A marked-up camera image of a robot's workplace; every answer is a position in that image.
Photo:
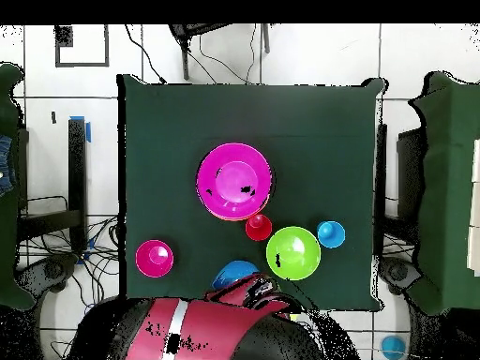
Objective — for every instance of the large pink bowl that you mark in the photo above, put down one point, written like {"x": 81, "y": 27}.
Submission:
{"x": 234, "y": 180}

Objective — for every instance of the orange bowl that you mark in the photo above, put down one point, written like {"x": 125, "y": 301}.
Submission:
{"x": 234, "y": 219}

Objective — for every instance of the blue bowl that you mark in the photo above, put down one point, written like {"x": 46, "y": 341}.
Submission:
{"x": 234, "y": 272}

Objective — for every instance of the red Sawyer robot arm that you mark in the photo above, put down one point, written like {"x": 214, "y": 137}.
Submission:
{"x": 210, "y": 330}

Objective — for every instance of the red cup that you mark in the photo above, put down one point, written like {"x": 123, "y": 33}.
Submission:
{"x": 258, "y": 227}

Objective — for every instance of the green bowl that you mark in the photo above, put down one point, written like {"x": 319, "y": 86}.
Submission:
{"x": 293, "y": 253}

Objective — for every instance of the dark green tablecloth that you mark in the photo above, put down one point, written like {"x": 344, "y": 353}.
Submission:
{"x": 318, "y": 150}

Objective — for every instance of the blue cup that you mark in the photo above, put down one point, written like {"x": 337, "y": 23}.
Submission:
{"x": 330, "y": 234}

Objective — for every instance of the small pink-red bowl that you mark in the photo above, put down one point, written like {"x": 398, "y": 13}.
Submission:
{"x": 153, "y": 258}

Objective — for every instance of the blue tape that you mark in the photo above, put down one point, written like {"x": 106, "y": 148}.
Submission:
{"x": 88, "y": 132}

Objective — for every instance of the black swivel chair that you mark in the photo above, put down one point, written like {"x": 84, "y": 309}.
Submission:
{"x": 52, "y": 270}
{"x": 397, "y": 272}

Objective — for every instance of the green side table cloth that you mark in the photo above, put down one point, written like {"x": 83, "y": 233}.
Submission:
{"x": 7, "y": 243}
{"x": 446, "y": 187}

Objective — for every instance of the blue round object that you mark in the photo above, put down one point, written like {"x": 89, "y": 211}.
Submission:
{"x": 393, "y": 347}

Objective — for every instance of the white box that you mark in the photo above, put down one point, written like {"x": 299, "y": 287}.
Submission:
{"x": 475, "y": 210}

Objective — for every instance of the blue denim fabric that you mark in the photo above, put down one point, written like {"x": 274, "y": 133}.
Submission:
{"x": 5, "y": 165}

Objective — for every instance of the black table frame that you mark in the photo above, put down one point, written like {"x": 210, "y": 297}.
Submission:
{"x": 77, "y": 168}

